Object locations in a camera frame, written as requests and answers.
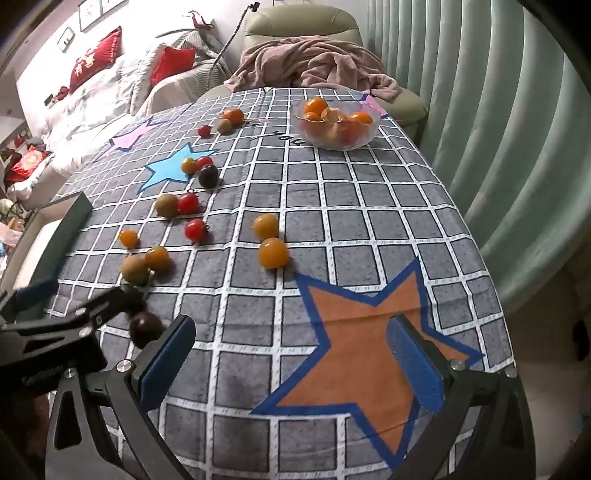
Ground yellow tomato on blue star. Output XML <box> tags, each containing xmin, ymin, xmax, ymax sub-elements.
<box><xmin>181</xmin><ymin>157</ymin><xmax>198</xmax><ymax>176</ymax></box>

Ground far small red tomato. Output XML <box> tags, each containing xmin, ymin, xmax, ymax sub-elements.
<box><xmin>197</xmin><ymin>125</ymin><xmax>211</xmax><ymax>138</ymax></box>

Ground olive green armchair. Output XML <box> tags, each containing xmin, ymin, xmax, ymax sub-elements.
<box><xmin>200</xmin><ymin>4</ymin><xmax>428</xmax><ymax>141</ymax></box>

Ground red embroidered cushion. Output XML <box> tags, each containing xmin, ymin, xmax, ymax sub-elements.
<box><xmin>69</xmin><ymin>26</ymin><xmax>122</xmax><ymax>94</ymax></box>

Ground small yellow tomato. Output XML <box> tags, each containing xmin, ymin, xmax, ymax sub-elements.
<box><xmin>118</xmin><ymin>229</ymin><xmax>139</xmax><ymax>249</ymax></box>

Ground plain red cushion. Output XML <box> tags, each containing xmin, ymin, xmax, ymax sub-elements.
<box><xmin>151</xmin><ymin>46</ymin><xmax>195</xmax><ymax>86</ymax></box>

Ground grey striped throw pillow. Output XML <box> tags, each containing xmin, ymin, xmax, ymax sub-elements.
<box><xmin>171</xmin><ymin>30</ymin><xmax>221</xmax><ymax>71</ymax></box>

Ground red cherry tomato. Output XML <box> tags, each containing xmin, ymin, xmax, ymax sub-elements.
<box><xmin>184</xmin><ymin>218</ymin><xmax>208</xmax><ymax>243</ymax></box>

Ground orange tangerine right in bowl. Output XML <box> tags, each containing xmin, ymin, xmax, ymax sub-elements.
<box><xmin>349</xmin><ymin>111</ymin><xmax>373</xmax><ymax>125</ymax></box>

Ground yellow tomato pair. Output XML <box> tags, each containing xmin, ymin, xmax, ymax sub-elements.
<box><xmin>259</xmin><ymin>237</ymin><xmax>290</xmax><ymax>270</ymax></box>
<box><xmin>252</xmin><ymin>213</ymin><xmax>280</xmax><ymax>241</ymax></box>

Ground pink blanket on armchair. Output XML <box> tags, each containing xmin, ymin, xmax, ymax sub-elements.
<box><xmin>224</xmin><ymin>36</ymin><xmax>401</xmax><ymax>101</ymax></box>

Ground peeled tangerine in bowl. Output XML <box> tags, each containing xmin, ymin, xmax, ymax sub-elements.
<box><xmin>321</xmin><ymin>107</ymin><xmax>348</xmax><ymax>123</ymax></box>

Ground wall picture frames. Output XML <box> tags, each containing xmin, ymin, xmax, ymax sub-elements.
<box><xmin>56</xmin><ymin>0</ymin><xmax>128</xmax><ymax>53</ymax></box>

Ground clear glass fruit bowl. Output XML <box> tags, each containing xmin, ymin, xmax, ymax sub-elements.
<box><xmin>290</xmin><ymin>100</ymin><xmax>383</xmax><ymax>151</ymax></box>

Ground brown longan fruit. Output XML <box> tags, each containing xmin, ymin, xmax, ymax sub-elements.
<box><xmin>154</xmin><ymin>193</ymin><xmax>178</xmax><ymax>219</ymax></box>

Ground shallow dark-rimmed tray box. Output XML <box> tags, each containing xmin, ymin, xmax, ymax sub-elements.
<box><xmin>1</xmin><ymin>192</ymin><xmax>93</xmax><ymax>292</ymax></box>

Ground red cushion on side sofa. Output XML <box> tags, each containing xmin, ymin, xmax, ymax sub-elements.
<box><xmin>4</xmin><ymin>146</ymin><xmax>47</xmax><ymax>184</ymax></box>

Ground white covered sofa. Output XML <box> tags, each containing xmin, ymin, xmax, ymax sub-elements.
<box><xmin>7</xmin><ymin>31</ymin><xmax>231</xmax><ymax>210</ymax></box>

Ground pale green curtain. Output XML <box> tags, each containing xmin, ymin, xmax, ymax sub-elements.
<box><xmin>367</xmin><ymin>1</ymin><xmax>590</xmax><ymax>312</ymax></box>

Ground orange tangerine on table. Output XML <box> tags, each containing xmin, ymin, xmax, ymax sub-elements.
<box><xmin>221</xmin><ymin>108</ymin><xmax>245</xmax><ymax>128</ymax></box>

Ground red tomato by blue star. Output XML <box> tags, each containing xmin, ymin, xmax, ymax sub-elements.
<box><xmin>195</xmin><ymin>156</ymin><xmax>213</xmax><ymax>170</ymax></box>

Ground dark purple tomato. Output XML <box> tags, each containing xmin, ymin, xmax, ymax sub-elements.
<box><xmin>128</xmin><ymin>311</ymin><xmax>165</xmax><ymax>349</ymax></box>
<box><xmin>198</xmin><ymin>164</ymin><xmax>219</xmax><ymax>190</ymax></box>

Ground small brown longan far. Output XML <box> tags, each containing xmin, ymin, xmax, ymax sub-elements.
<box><xmin>216</xmin><ymin>118</ymin><xmax>233</xmax><ymax>135</ymax></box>

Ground grey grid star tablecloth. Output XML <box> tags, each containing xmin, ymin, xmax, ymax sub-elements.
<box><xmin>46</xmin><ymin>89</ymin><xmax>514</xmax><ymax>479</ymax></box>

